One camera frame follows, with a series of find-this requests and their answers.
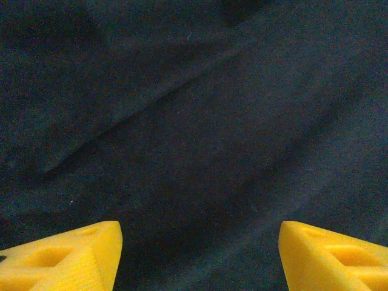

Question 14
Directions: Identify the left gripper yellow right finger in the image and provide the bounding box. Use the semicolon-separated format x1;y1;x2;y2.
278;220;388;291

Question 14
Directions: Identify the black garment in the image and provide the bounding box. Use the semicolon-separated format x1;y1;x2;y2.
0;0;388;291

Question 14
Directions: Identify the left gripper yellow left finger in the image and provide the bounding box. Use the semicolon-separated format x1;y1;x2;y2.
0;220;123;291

